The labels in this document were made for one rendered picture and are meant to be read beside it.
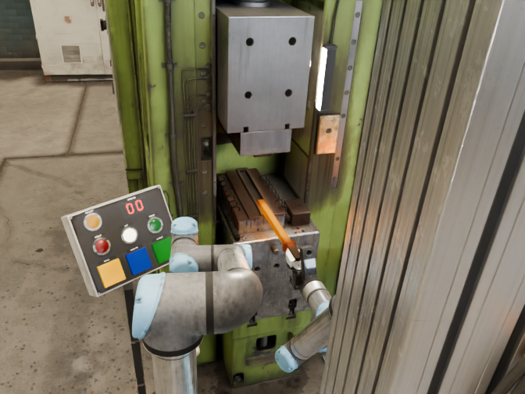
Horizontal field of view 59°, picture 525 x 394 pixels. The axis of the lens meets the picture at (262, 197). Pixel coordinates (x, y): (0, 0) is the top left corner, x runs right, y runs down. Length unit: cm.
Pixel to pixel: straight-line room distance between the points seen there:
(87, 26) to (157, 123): 524
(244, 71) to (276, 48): 13
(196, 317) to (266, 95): 102
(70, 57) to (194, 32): 543
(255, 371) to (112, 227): 117
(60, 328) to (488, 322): 273
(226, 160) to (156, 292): 150
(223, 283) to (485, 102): 66
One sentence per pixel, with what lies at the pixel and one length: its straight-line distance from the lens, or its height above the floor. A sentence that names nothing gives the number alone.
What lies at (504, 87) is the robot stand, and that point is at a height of 196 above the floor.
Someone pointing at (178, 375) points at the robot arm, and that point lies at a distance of 97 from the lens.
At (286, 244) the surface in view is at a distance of 169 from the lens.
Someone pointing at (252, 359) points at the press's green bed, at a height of 16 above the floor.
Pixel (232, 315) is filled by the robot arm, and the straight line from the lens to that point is 86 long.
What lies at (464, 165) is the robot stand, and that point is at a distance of 29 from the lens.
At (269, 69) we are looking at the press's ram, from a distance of 166.
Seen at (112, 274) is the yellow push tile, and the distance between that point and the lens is 163.
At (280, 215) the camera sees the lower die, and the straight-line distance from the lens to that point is 194.
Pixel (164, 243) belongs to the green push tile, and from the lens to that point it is 170.
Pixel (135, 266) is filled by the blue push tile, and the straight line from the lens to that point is 166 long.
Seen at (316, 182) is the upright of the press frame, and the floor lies 104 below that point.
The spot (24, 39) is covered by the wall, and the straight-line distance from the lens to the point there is 780.
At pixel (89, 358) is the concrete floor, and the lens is 276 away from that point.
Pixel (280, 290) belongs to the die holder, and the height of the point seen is 62.
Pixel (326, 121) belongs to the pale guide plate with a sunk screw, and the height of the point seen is 133.
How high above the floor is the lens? 202
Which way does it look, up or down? 30 degrees down
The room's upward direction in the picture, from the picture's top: 3 degrees clockwise
